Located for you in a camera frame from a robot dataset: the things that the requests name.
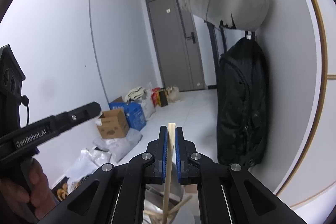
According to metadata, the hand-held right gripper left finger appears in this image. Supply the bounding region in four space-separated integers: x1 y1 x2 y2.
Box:
38 126 168 224

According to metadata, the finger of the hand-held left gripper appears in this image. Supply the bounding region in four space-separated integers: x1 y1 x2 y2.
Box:
54 101 102 135

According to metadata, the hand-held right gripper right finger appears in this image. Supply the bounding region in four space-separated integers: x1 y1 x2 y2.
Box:
175 126 307 224

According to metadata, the single wooden chopstick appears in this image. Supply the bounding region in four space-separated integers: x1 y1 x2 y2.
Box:
161 123 176 224

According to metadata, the row of wooden chopsticks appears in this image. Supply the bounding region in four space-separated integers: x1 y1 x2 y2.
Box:
144 194 194 224

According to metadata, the white grey utensil holder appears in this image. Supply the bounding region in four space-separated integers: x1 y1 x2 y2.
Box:
143 182 198 224

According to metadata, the person's left hand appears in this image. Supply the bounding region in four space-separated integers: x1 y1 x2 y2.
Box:
0 160 57 224

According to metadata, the brown cardboard box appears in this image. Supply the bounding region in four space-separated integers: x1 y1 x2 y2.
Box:
96 109 130 139

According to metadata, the blue cardboard box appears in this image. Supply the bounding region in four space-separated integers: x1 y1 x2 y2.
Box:
108 97 147 131

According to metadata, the crumpled white plastic bag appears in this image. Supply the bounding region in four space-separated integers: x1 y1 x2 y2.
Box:
64 148 112 188

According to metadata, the white woven sack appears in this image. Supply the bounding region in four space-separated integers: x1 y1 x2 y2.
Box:
139 90 156 119

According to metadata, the red bag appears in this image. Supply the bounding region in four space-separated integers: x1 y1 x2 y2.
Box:
152 88 161 107

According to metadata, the translucent plastic bag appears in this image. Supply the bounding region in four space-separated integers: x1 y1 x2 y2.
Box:
167 86 181 102

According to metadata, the beige folded cloth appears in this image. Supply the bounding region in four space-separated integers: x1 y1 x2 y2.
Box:
125 87 147 104

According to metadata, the tan brown shoe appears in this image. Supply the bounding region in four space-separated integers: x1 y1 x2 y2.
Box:
56 182 69 199

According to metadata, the black backpack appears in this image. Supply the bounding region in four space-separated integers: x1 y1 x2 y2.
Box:
217 38 269 166

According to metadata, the grey door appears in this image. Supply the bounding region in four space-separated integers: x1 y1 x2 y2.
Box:
146 0 206 92

